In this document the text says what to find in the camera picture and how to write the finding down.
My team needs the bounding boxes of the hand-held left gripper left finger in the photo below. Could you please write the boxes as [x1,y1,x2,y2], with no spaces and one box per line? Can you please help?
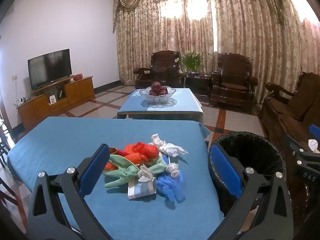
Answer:
[27,144,111,240]

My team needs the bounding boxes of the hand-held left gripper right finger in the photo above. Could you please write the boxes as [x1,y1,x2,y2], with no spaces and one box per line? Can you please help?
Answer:
[209,144,294,240]

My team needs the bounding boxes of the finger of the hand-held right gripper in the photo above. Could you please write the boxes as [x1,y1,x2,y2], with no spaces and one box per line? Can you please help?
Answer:
[284,134,320,159]
[309,124,320,141]

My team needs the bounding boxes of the black trash can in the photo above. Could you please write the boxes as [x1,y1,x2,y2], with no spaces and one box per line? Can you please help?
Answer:
[208,131,287,217]

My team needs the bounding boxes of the blue rubber glove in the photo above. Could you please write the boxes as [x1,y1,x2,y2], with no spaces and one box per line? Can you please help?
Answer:
[155,171,185,203]

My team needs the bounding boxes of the white crumpled plastic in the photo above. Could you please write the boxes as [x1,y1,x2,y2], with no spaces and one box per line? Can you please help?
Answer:
[308,139,320,154]

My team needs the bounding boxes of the green rubber glove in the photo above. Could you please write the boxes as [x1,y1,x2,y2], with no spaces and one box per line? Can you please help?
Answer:
[104,154,171,188]

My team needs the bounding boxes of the dark wooden sofa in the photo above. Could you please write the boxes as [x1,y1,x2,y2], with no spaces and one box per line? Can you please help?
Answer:
[258,72,320,155]

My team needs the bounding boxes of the blue tablecloth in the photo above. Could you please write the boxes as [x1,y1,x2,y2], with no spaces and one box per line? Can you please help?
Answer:
[7,116,225,240]

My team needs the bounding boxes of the white knotted wrapper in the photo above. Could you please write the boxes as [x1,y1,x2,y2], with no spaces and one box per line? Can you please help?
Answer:
[167,163,181,178]
[137,165,154,183]

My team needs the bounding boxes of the white blue striped box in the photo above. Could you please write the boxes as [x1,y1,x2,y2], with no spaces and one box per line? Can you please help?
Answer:
[127,179,157,201]

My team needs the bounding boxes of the blue coffee table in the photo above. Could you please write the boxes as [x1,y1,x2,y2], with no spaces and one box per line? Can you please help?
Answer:
[117,87,204,115]

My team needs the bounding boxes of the wooden television cabinet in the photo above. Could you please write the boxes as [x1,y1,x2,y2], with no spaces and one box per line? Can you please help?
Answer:
[16,76,96,132]

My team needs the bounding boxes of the dark wooden coffee table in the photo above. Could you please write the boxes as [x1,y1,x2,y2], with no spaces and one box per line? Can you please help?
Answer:
[117,111,204,125]

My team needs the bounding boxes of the dark wooden armchair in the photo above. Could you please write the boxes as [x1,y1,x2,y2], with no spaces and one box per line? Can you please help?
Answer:
[209,52,259,114]
[133,50,182,90]

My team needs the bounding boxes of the dark wooden chair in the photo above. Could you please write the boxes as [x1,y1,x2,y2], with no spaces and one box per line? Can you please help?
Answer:
[0,112,15,166]
[0,177,20,207]

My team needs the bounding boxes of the dark wooden side table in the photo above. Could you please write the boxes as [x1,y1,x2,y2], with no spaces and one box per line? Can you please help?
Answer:
[180,71,213,98]

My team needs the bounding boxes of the glass fruit bowl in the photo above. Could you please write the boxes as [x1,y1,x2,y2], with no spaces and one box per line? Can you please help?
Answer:
[139,86,176,105]

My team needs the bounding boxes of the green potted plant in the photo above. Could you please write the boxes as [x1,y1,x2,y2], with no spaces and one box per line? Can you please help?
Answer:
[174,51,205,73]

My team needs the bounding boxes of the flat screen television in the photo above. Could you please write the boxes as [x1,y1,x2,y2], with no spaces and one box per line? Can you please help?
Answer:
[27,49,73,91]

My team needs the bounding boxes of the beige patterned curtain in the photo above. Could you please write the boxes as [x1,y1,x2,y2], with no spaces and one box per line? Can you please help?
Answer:
[114,0,320,105]

